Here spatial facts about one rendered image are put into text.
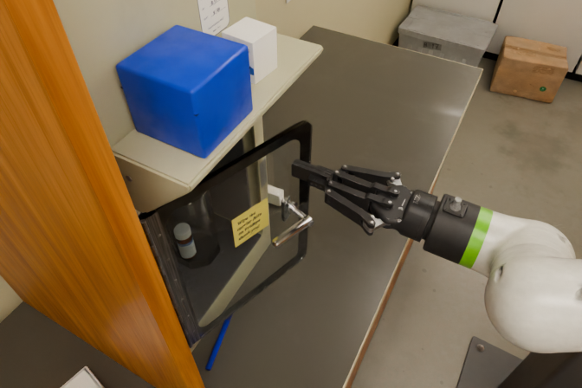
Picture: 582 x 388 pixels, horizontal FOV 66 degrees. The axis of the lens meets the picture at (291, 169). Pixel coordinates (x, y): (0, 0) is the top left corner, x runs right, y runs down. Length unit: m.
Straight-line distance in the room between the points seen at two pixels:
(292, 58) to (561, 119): 2.90
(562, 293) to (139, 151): 0.48
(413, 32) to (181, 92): 2.94
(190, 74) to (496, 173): 2.49
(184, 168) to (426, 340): 1.72
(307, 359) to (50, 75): 0.77
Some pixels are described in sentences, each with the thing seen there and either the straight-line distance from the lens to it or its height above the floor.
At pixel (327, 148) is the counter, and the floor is 0.94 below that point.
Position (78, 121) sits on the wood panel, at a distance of 0.37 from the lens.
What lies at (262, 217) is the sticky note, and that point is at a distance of 0.79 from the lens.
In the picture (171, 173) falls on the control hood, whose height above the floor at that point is 1.51.
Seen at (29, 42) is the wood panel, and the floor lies 1.70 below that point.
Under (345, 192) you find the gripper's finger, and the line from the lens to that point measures 0.71.
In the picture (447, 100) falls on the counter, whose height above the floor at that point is 0.94.
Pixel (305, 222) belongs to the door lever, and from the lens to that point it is 0.81.
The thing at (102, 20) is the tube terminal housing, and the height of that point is 1.64.
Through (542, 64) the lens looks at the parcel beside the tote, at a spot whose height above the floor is 0.28.
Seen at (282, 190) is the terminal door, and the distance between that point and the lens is 0.78.
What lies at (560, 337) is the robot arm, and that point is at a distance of 0.57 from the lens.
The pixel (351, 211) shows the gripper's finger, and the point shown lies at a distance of 0.69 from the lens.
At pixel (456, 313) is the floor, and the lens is 2.19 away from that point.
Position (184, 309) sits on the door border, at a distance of 0.83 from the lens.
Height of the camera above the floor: 1.85
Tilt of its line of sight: 45 degrees down
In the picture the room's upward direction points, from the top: straight up
